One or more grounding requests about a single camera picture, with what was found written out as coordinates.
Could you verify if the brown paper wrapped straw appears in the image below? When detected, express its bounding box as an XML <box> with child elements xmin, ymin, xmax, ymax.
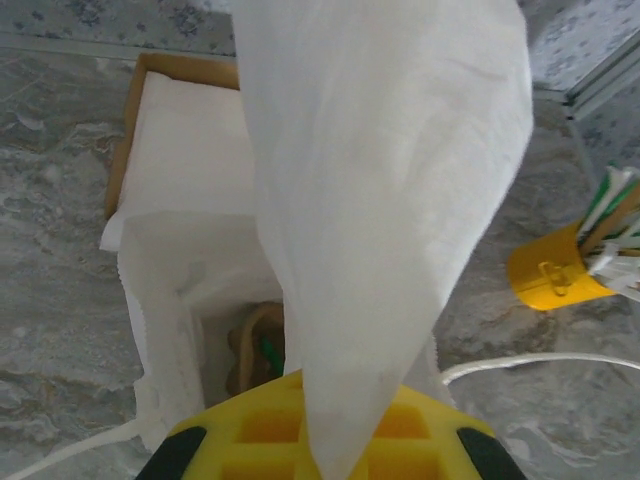
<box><xmin>582</xmin><ymin>197</ymin><xmax>640</xmax><ymax>254</ymax></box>

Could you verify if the brown pulp cup carrier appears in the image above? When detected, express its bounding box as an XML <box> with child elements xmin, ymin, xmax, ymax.
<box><xmin>224</xmin><ymin>302</ymin><xmax>286</xmax><ymax>396</ymax></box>

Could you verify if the white napkin stack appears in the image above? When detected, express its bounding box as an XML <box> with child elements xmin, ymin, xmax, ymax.
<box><xmin>99</xmin><ymin>69</ymin><xmax>261</xmax><ymax>251</ymax></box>

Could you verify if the aluminium right frame post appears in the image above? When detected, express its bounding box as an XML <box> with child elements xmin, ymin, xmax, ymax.
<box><xmin>564</xmin><ymin>37</ymin><xmax>640</xmax><ymax>121</ymax></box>

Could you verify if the white paper napkin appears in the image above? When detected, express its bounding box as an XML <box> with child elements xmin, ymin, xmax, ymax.
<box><xmin>232</xmin><ymin>0</ymin><xmax>534</xmax><ymax>480</ymax></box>

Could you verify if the aluminium back frame rail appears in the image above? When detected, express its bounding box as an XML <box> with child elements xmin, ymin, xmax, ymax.
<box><xmin>0</xmin><ymin>30</ymin><xmax>237</xmax><ymax>64</ymax></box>

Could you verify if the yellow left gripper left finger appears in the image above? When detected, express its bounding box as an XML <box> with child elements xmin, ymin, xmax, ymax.
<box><xmin>137</xmin><ymin>369</ymin><xmax>321</xmax><ymax>480</ymax></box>

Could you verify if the yellow metal bucket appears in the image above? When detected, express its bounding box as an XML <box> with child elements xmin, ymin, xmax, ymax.
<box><xmin>507</xmin><ymin>222</ymin><xmax>621</xmax><ymax>311</ymax></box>

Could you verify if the white paper takeout bag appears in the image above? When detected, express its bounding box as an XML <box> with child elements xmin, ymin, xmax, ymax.
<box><xmin>0</xmin><ymin>209</ymin><xmax>640</xmax><ymax>480</ymax></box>

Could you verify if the green straw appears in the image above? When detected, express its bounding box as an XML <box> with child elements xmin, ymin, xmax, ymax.
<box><xmin>257</xmin><ymin>334</ymin><xmax>287</xmax><ymax>377</ymax></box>
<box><xmin>587</xmin><ymin>167</ymin><xmax>632</xmax><ymax>236</ymax></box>

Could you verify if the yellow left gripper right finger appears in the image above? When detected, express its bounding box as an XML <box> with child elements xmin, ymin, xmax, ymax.
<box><xmin>352</xmin><ymin>384</ymin><xmax>526</xmax><ymax>480</ymax></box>

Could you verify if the white paper wrapped straw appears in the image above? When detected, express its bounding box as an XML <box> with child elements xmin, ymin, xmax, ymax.
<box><xmin>589</xmin><ymin>244</ymin><xmax>640</xmax><ymax>301</ymax></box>

